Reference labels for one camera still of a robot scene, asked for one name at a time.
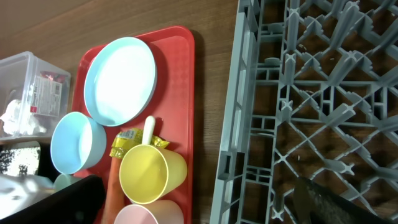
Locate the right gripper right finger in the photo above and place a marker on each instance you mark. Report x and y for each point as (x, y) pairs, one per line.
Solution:
(316, 204)

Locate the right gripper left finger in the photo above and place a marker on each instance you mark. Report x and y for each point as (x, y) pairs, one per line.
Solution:
(80, 202)

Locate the mint green bowl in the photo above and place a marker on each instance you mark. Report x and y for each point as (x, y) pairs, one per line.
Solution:
(63, 181)

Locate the orange carrot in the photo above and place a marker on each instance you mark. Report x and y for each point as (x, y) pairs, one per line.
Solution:
(115, 196)

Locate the light blue bowl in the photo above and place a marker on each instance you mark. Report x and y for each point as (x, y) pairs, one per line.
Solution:
(78, 143)

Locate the yellow plastic cup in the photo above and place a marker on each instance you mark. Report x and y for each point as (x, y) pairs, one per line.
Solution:
(147, 173)

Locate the white rice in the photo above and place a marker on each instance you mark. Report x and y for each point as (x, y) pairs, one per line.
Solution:
(20, 161)

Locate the pink plastic cup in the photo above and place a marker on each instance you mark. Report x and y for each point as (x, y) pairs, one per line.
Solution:
(158, 212)

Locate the white tissue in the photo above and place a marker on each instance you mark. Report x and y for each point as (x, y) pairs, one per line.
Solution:
(12, 125)

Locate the silver red snack wrapper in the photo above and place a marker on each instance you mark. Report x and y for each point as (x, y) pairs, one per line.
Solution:
(47, 93)

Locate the grey dishwasher rack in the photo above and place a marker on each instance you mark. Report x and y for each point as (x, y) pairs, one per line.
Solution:
(312, 93)

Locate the black plastic tray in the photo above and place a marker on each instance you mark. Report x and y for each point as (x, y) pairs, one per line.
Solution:
(46, 167)

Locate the yellow snack wrapper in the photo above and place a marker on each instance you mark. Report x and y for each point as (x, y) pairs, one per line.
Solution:
(125, 140)

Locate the white plastic spoon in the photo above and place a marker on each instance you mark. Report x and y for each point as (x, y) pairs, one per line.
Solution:
(149, 126)

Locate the clear plastic bin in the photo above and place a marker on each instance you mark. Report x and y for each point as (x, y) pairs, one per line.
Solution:
(17, 77)

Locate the light blue plate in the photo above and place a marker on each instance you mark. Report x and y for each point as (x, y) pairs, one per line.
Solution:
(120, 81)

